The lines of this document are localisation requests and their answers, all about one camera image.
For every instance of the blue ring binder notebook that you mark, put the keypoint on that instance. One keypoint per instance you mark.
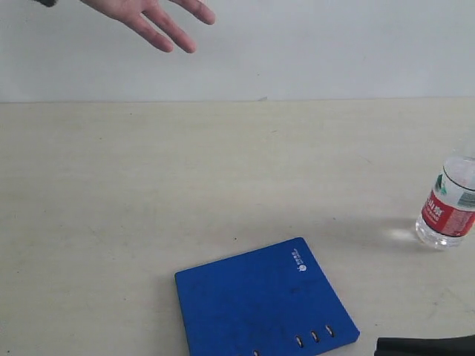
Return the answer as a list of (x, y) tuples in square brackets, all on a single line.
[(271, 301)]

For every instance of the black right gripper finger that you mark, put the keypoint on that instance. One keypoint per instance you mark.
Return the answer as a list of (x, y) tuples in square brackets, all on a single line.
[(420, 346)]

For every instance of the grey knitted sleeve forearm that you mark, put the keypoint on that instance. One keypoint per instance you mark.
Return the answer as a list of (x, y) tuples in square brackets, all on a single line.
[(47, 3)]

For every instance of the person's bare open hand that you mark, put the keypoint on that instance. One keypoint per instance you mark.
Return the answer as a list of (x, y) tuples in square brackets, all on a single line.
[(149, 20)]

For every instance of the clear bottle with red label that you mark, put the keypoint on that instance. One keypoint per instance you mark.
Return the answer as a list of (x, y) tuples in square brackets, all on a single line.
[(448, 212)]

